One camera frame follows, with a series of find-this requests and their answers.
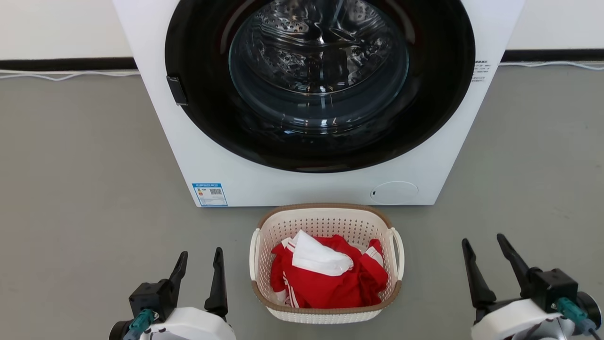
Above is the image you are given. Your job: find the white garment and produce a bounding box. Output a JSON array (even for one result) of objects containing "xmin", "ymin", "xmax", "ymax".
[{"xmin": 288, "ymin": 230, "xmax": 354, "ymax": 277}]

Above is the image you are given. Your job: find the black door latch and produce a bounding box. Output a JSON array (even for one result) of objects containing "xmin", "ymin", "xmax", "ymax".
[{"xmin": 166, "ymin": 76, "xmax": 188, "ymax": 106}]

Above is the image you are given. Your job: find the white perforated laundry basket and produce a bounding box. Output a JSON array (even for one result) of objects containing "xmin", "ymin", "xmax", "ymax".
[{"xmin": 249, "ymin": 204, "xmax": 405, "ymax": 324}]

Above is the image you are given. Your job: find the white front-load washing machine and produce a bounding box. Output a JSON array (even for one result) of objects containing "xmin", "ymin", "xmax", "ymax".
[{"xmin": 112, "ymin": 0, "xmax": 525, "ymax": 207}]

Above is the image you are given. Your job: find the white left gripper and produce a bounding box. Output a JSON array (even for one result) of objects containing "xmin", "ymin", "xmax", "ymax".
[{"xmin": 144, "ymin": 247, "xmax": 236, "ymax": 340}]

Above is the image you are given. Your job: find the black round washer door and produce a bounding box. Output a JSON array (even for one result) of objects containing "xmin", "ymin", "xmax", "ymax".
[{"xmin": 165, "ymin": 0, "xmax": 476, "ymax": 173}]

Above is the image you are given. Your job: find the small printed text label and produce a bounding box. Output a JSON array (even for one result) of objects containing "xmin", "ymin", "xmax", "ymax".
[{"xmin": 472, "ymin": 59, "xmax": 491, "ymax": 83}]

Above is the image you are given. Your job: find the teal left camera connector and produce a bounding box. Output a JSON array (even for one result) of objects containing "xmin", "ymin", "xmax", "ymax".
[{"xmin": 123, "ymin": 308, "xmax": 159, "ymax": 340}]

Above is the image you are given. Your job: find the round white filter cover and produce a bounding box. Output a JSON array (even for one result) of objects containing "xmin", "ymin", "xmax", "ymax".
[{"xmin": 370, "ymin": 181, "xmax": 419, "ymax": 205}]

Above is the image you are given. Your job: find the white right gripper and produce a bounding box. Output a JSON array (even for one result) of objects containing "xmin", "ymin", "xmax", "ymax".
[{"xmin": 461, "ymin": 234, "xmax": 576, "ymax": 340}]

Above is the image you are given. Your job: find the teal right camera connector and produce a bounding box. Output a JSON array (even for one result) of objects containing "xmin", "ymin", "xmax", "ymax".
[{"xmin": 555, "ymin": 297, "xmax": 598, "ymax": 332}]

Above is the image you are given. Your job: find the white floor cable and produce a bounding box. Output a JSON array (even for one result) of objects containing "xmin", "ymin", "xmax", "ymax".
[
  {"xmin": 499, "ymin": 60, "xmax": 604, "ymax": 71},
  {"xmin": 0, "ymin": 69, "xmax": 141, "ymax": 82}
]

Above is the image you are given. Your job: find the red striped garment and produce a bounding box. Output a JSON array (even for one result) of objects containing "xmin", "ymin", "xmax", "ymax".
[{"xmin": 270, "ymin": 235, "xmax": 389, "ymax": 309}]

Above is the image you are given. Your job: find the blue energy label sticker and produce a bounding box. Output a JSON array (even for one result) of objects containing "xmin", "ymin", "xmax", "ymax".
[{"xmin": 192, "ymin": 183, "xmax": 228, "ymax": 207}]

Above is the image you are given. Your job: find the steel washer drum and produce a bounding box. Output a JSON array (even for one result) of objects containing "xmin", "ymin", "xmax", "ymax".
[{"xmin": 229, "ymin": 0, "xmax": 410, "ymax": 128}]

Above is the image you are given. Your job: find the teal camera connector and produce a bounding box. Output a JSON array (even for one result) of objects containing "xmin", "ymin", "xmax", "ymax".
[
  {"xmin": 555, "ymin": 297, "xmax": 598, "ymax": 332},
  {"xmin": 123, "ymin": 308, "xmax": 159, "ymax": 340}
]

